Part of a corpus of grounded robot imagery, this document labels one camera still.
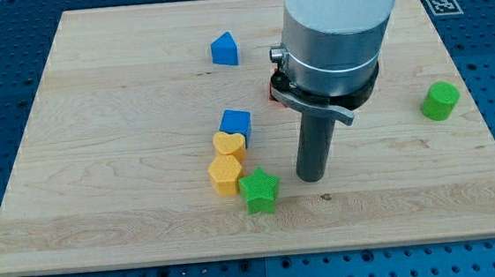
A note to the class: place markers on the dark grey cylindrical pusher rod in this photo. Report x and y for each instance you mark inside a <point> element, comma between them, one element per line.
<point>315,136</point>

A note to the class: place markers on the black clamp mount with lever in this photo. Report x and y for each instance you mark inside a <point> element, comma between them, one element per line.
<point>339,108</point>

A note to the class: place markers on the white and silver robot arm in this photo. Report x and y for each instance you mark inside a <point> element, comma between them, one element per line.
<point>327,64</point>

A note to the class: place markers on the green star block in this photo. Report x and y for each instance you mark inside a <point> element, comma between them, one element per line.
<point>259,191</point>

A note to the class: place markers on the yellow hexagon block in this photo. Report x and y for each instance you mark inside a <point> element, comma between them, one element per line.
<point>224,172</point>

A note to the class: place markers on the blue cube block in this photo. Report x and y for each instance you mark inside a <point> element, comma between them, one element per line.
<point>235,121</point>

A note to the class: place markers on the yellow heart block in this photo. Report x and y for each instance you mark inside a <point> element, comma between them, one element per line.
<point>230,144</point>

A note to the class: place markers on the green cylinder block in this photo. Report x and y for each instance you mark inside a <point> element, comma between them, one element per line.
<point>440,101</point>

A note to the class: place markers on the blue triangle block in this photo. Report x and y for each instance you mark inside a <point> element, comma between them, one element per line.
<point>224,50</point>

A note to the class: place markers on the black and white fiducial marker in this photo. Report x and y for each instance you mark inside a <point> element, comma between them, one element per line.
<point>444,7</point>

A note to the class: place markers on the light wooden board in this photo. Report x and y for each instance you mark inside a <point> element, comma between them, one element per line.
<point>111,172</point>

